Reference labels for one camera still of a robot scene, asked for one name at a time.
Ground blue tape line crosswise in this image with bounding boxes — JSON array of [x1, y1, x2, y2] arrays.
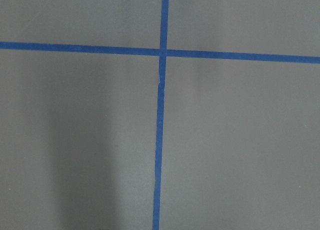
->
[[0, 41, 320, 64]]

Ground blue tape line lengthwise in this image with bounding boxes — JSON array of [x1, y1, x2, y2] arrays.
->
[[152, 0, 170, 230]]

